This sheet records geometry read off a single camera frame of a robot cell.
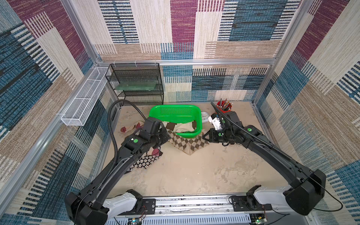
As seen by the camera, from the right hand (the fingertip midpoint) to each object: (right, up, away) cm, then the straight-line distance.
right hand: (205, 139), depth 75 cm
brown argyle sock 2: (-8, -4, +2) cm, 9 cm away
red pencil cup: (+18, +20, +26) cm, 37 cm away
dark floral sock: (-35, -16, +12) cm, 40 cm away
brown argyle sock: (-2, -1, -1) cm, 3 cm away
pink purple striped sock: (-30, -11, +19) cm, 37 cm away
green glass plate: (-45, +35, +29) cm, 64 cm away
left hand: (-18, +3, -1) cm, 18 cm away
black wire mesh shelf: (-44, +44, +26) cm, 67 cm away
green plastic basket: (-15, +14, +42) cm, 47 cm away
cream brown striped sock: (-9, +4, +28) cm, 30 cm away
